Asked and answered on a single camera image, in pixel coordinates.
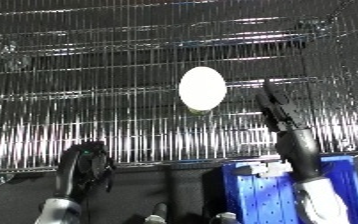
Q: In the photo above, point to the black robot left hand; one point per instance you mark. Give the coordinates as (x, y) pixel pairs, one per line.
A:
(78, 170)

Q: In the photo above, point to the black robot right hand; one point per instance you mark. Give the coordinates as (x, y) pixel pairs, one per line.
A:
(297, 146)

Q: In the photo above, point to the pale robot left arm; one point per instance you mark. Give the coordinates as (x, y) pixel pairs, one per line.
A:
(58, 211)

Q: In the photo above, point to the pale robot right arm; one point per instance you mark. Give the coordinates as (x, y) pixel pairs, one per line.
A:
(320, 203)

